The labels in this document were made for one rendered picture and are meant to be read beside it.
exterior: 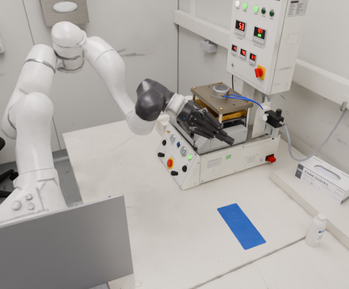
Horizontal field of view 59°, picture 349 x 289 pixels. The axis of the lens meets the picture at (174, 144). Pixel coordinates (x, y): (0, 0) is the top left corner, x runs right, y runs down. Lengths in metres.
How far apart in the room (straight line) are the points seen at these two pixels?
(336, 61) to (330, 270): 0.88
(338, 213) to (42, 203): 1.12
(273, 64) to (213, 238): 0.75
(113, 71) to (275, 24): 0.65
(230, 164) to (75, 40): 0.87
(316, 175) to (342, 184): 0.11
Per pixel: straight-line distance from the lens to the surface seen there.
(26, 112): 1.04
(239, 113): 1.46
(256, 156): 1.58
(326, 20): 1.63
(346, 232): 1.38
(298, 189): 1.49
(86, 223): 0.94
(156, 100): 1.11
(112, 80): 1.20
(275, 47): 1.35
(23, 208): 1.05
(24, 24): 2.61
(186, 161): 1.43
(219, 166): 1.46
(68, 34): 1.21
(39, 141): 1.07
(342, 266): 1.33
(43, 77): 1.18
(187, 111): 1.16
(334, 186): 1.46
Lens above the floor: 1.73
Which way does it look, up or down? 34 degrees down
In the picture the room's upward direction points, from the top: straight up
